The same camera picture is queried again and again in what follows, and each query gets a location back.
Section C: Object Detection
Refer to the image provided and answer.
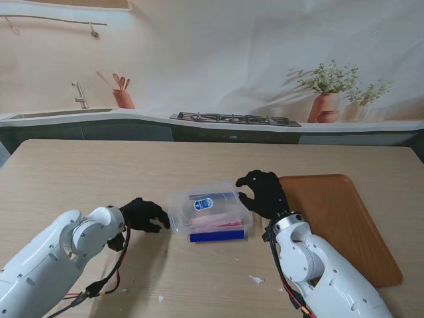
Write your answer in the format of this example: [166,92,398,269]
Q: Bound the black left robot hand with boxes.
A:
[119,197,172,233]

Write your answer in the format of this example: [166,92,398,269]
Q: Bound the brown wooden tray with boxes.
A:
[278,174,403,288]

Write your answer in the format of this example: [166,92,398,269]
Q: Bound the clear lid with blue label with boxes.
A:
[166,181,246,233]

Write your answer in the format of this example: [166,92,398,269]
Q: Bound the left arm black red cable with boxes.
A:
[46,221,132,317]

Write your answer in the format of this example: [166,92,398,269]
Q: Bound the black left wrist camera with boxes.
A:
[106,233,126,252]

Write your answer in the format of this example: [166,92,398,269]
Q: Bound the pink bacon slices stack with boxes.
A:
[191,214,242,229]

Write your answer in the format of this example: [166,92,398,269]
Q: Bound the arm black red cable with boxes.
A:
[270,225,315,318]
[46,221,132,317]

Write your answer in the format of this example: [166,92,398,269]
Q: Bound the clear container with blue clips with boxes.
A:
[170,185,253,244]

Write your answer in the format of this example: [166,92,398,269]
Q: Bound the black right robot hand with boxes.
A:
[235,170,292,220]

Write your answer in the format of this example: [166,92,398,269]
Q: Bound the right arm black red cable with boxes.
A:
[270,225,315,318]

